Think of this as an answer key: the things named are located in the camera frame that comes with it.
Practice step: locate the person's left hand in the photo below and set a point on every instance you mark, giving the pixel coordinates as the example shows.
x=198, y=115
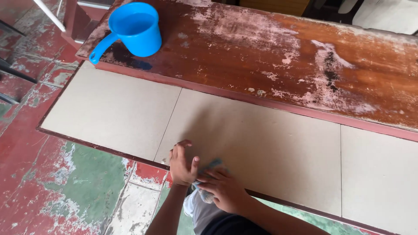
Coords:
x=180, y=169

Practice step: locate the white plastic chair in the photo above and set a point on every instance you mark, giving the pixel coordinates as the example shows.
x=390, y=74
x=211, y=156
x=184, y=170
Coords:
x=382, y=14

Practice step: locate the person's right hand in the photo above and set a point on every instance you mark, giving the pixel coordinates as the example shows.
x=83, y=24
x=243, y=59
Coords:
x=225, y=191

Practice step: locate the grey board table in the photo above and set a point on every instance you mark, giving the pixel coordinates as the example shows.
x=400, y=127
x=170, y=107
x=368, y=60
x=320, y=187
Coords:
x=228, y=147

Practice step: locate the person's right fingers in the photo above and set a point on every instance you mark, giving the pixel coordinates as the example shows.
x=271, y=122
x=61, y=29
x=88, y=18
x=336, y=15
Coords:
x=210, y=179

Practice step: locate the blue cleaning cloth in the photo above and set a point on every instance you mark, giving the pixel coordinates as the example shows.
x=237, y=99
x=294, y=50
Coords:
x=206, y=182

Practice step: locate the red wooden furniture frame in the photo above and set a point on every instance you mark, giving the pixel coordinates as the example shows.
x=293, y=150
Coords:
x=83, y=22

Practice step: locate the white pipe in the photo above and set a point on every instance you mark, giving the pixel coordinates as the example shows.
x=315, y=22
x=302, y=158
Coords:
x=49, y=14

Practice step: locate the blue plastic water dipper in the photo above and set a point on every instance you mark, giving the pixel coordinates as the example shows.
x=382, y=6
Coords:
x=135, y=29

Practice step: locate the black metal chair legs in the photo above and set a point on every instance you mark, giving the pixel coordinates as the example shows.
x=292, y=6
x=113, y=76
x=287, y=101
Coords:
x=13, y=68

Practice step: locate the person's grey shorts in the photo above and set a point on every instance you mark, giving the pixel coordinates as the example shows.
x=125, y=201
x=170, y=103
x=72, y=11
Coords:
x=218, y=218

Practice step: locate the worn wooden bench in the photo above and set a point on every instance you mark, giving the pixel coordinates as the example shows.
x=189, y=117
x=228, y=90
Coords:
x=261, y=62

